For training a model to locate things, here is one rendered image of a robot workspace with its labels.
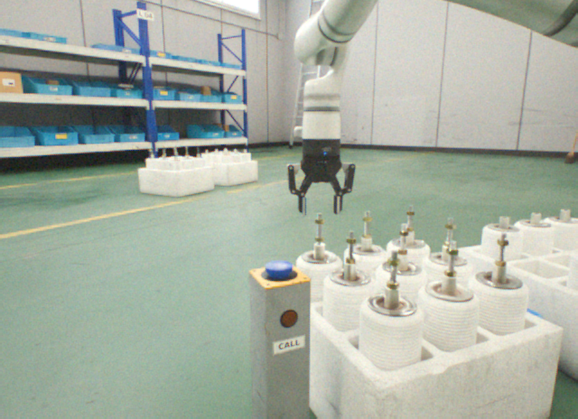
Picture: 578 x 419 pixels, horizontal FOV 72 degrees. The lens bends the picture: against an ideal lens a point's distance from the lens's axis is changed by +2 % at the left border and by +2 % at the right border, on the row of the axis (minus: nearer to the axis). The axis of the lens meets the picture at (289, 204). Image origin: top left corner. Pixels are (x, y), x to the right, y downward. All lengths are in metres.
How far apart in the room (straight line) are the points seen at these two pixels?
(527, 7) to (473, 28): 6.74
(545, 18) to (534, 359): 0.54
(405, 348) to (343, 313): 0.13
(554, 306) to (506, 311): 0.28
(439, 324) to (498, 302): 0.13
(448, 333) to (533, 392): 0.21
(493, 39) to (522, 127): 1.40
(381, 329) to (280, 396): 0.18
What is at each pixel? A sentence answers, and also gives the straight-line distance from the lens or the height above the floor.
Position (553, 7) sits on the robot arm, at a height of 0.64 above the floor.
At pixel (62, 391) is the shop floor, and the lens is 0.99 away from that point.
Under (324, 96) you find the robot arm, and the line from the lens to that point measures 0.75.
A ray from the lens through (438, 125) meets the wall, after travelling 7.24.
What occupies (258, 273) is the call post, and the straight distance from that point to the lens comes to 0.59.
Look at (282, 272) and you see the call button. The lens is 0.56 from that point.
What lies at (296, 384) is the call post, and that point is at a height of 0.15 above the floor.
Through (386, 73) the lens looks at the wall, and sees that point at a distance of 7.62.
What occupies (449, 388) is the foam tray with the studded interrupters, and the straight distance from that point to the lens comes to 0.69.
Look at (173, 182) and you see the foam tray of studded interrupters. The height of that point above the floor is 0.10.
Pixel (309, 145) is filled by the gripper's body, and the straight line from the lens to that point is 0.76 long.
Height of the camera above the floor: 0.53
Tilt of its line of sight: 12 degrees down
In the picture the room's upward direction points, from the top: straight up
